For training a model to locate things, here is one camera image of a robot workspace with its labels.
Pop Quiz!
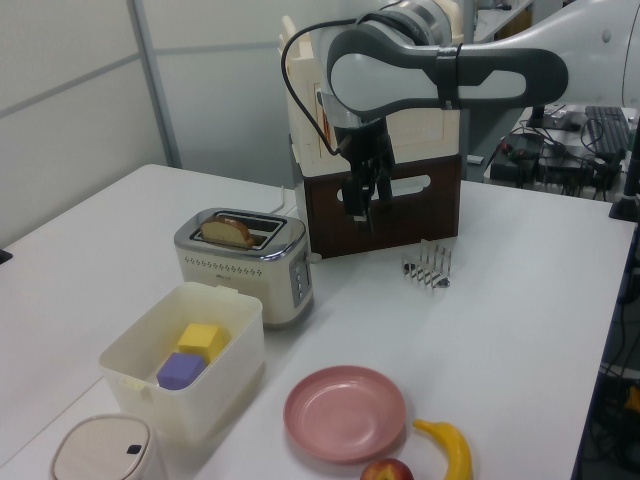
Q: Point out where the metal toast rack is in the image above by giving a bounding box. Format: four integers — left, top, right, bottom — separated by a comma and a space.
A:
400, 238, 456, 292

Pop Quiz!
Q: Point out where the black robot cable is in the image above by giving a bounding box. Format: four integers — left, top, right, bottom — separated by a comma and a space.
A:
280, 13, 369, 157

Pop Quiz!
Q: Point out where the yellow banana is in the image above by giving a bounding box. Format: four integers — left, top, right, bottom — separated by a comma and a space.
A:
411, 418, 473, 480

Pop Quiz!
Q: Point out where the cream bread box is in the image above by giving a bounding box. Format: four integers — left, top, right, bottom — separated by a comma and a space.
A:
276, 0, 477, 180

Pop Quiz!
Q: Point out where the yellow cube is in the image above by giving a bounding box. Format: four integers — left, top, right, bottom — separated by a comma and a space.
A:
176, 322, 233, 364

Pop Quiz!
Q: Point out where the small white lidded bin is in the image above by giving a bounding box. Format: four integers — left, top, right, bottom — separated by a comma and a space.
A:
48, 413, 169, 480

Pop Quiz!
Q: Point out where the white oven with handle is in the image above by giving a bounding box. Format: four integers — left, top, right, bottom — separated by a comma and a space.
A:
302, 153, 463, 260

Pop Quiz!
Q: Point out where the pink plate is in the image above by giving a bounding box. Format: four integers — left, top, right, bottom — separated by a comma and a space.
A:
283, 365, 408, 464

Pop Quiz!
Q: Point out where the brown bread slice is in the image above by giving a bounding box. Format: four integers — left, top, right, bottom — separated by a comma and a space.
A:
199, 211, 257, 250

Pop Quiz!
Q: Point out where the purple cube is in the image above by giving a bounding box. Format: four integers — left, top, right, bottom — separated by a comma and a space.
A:
155, 351, 207, 392

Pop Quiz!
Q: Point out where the cream and chrome toaster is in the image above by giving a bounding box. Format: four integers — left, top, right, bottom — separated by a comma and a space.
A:
173, 206, 322, 330

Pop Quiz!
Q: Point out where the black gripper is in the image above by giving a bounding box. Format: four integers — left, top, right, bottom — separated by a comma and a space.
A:
332, 115, 397, 225

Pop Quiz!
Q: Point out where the white plastic container box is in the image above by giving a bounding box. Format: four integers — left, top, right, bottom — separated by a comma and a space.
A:
97, 281, 267, 444

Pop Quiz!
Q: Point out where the red apple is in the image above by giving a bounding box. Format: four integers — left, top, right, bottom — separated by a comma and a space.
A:
359, 457, 416, 480

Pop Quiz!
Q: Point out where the black keyboard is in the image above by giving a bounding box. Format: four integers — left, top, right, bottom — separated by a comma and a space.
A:
581, 104, 633, 157

